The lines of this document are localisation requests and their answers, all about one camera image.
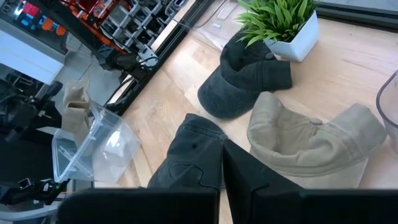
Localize green plant in white pot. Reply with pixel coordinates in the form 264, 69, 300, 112
234, 0, 321, 63

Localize rectangular clear plastic box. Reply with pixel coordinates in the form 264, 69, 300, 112
51, 101, 142, 184

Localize rack with orange boxes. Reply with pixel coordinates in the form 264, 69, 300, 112
0, 0, 200, 66

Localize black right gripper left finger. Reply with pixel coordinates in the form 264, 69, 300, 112
57, 138, 225, 224

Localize white cabinet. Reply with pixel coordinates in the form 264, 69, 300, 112
0, 29, 66, 85

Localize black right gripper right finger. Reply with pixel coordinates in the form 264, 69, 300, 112
223, 139, 398, 224

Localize black table edge rail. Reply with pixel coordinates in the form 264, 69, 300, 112
315, 1, 398, 32

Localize dark grey baseball cap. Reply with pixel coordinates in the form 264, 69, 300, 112
197, 29, 293, 119
146, 113, 229, 190

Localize black aluminium frame rails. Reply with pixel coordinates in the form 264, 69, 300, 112
104, 0, 218, 116

